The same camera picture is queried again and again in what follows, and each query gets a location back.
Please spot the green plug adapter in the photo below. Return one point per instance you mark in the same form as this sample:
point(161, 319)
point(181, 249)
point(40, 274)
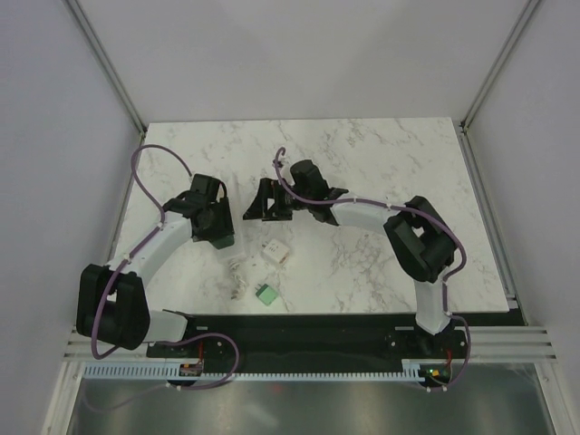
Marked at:
point(266, 294)

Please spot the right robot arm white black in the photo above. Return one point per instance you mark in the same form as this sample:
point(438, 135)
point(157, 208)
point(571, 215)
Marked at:
point(422, 243)

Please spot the left aluminium frame post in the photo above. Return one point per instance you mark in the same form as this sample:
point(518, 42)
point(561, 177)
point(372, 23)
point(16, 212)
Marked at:
point(104, 61)

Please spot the aluminium rail profile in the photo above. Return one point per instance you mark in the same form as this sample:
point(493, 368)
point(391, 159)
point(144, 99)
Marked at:
point(489, 344)

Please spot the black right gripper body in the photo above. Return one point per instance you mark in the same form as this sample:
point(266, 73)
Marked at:
point(285, 204)

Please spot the white cube plug orange logo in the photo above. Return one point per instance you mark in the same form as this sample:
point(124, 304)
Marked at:
point(275, 252)

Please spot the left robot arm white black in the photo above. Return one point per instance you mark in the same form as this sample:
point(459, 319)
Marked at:
point(112, 306)

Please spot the aluminium frame post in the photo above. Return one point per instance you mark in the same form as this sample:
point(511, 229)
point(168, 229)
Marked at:
point(507, 49)
point(104, 61)

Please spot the dark green cube plug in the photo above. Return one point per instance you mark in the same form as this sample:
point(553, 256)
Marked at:
point(224, 242)

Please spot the right aluminium frame post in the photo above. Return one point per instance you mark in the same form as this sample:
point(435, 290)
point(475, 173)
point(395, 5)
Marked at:
point(507, 49)

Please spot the long white power strip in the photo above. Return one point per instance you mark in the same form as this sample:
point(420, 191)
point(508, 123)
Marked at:
point(233, 256)

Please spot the white slotted cable duct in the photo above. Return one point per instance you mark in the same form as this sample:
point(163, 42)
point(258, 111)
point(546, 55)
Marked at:
point(180, 372)

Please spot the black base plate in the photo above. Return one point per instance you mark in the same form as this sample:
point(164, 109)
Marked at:
point(312, 342)

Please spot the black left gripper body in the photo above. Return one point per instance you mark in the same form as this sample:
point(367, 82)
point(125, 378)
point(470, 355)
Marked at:
point(220, 221)

